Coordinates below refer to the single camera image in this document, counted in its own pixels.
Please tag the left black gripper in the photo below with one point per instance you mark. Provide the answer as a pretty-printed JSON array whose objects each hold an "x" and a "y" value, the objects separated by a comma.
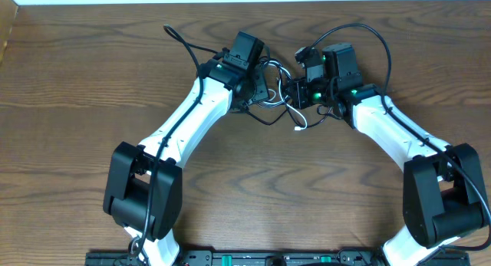
[{"x": 263, "y": 90}]

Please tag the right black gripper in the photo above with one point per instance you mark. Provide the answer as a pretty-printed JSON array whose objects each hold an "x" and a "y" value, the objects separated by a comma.
[{"x": 299, "y": 100}]

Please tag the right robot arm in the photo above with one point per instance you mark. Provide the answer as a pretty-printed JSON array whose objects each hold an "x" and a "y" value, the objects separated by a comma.
[{"x": 444, "y": 195}]

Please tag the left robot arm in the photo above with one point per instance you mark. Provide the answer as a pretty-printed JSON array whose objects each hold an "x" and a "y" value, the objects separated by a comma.
[{"x": 144, "y": 191}]

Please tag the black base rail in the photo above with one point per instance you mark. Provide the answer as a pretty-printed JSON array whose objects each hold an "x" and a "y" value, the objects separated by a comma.
[{"x": 215, "y": 258}]

